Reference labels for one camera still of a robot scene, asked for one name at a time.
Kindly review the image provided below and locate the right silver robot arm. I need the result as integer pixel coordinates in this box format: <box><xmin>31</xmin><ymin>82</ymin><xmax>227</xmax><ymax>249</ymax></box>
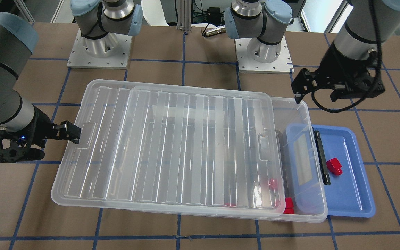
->
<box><xmin>0</xmin><ymin>0</ymin><xmax>143</xmax><ymax>163</ymax></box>

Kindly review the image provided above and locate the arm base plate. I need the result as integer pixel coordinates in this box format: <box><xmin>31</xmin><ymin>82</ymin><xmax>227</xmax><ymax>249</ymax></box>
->
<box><xmin>67</xmin><ymin>30</ymin><xmax>133</xmax><ymax>69</ymax></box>
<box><xmin>234</xmin><ymin>37</ymin><xmax>294</xmax><ymax>74</ymax></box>

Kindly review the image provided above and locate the blue plastic tray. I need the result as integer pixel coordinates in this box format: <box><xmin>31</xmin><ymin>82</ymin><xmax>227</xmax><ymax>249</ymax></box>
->
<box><xmin>313</xmin><ymin>125</ymin><xmax>376</xmax><ymax>218</ymax></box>

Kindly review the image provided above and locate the clear plastic box lid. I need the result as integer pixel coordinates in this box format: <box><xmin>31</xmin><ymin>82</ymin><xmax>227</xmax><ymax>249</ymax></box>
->
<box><xmin>51</xmin><ymin>79</ymin><xmax>285</xmax><ymax>219</ymax></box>

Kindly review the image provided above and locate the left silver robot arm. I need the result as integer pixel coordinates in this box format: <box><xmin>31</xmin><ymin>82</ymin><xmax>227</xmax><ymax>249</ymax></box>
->
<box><xmin>224</xmin><ymin>0</ymin><xmax>400</xmax><ymax>110</ymax></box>

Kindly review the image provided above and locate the black box latch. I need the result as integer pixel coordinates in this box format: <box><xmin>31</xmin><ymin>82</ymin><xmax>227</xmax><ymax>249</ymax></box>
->
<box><xmin>313</xmin><ymin>128</ymin><xmax>331</xmax><ymax>185</ymax></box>

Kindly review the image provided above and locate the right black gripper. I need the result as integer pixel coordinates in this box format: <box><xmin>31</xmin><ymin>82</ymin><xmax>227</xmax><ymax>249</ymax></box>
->
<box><xmin>0</xmin><ymin>106</ymin><xmax>81</xmax><ymax>163</ymax></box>

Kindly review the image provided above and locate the red block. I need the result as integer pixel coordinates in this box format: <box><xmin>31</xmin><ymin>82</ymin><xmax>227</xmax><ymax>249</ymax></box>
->
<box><xmin>326</xmin><ymin>158</ymin><xmax>343</xmax><ymax>176</ymax></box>
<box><xmin>268</xmin><ymin>178</ymin><xmax>280</xmax><ymax>192</ymax></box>
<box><xmin>283</xmin><ymin>197</ymin><xmax>295</xmax><ymax>215</ymax></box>

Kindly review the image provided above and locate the clear plastic storage box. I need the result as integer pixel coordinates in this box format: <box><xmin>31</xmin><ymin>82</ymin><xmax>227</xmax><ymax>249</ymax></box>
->
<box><xmin>261</xmin><ymin>97</ymin><xmax>328</xmax><ymax>223</ymax></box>

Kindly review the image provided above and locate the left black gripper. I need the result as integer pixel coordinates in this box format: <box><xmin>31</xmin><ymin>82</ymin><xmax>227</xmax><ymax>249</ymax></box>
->
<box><xmin>291</xmin><ymin>44</ymin><xmax>378</xmax><ymax>104</ymax></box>

